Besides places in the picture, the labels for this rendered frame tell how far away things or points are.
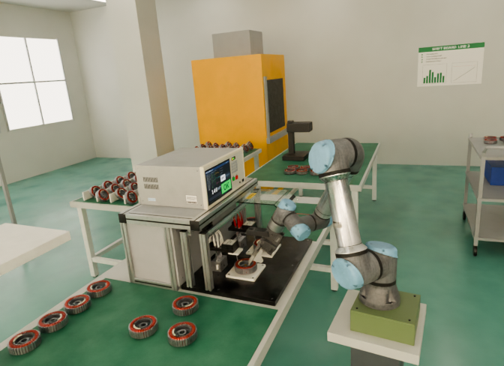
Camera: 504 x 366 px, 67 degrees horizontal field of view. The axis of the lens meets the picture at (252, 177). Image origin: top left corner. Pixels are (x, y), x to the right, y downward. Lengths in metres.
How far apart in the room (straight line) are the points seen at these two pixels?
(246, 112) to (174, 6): 3.43
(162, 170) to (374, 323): 1.12
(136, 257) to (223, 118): 3.93
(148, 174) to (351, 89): 5.40
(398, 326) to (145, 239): 1.13
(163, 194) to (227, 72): 3.84
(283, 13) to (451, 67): 2.88
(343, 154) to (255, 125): 4.12
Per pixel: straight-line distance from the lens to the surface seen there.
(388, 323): 1.52
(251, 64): 5.39
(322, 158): 1.35
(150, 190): 1.92
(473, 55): 6.87
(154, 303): 1.83
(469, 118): 6.93
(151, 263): 1.91
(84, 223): 3.67
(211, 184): 1.77
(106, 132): 9.60
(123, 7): 5.88
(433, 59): 6.83
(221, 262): 1.93
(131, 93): 5.86
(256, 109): 5.40
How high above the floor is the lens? 1.71
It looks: 15 degrees down
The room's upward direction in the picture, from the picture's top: 4 degrees counter-clockwise
